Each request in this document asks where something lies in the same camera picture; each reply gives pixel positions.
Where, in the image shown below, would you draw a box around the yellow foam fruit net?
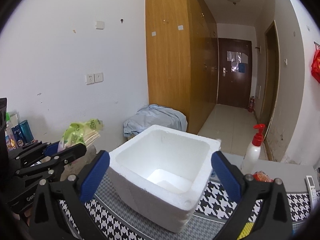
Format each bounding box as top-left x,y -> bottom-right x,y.
237,222 -> 254,240

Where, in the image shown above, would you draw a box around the left human hand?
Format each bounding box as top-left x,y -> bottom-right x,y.
11,207 -> 33,226

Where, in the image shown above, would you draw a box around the white lotion pump bottle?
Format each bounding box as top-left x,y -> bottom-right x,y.
240,124 -> 265,175

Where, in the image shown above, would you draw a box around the red snack packet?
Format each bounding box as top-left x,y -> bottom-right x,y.
253,171 -> 273,183

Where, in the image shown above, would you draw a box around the blue bottles on shelf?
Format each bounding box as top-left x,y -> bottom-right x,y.
5,113 -> 34,151

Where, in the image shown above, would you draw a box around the white styrofoam box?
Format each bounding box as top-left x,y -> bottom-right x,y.
107,125 -> 221,218

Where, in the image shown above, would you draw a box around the light blue crumpled sheet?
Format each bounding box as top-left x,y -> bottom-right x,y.
123,104 -> 188,138

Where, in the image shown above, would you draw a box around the white remote control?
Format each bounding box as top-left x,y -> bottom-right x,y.
305,176 -> 318,210

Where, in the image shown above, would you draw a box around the red fire extinguisher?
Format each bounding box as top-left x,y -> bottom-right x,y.
248,96 -> 255,113

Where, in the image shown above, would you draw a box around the dark brown entrance door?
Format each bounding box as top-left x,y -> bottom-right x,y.
217,38 -> 252,109

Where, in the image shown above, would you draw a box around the wooden wardrobe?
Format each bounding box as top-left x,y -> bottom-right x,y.
145,0 -> 219,134

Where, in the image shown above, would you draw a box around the wall socket pair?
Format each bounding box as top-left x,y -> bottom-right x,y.
85,73 -> 104,85

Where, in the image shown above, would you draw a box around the wooden side door frame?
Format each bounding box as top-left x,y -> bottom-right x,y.
260,21 -> 280,139

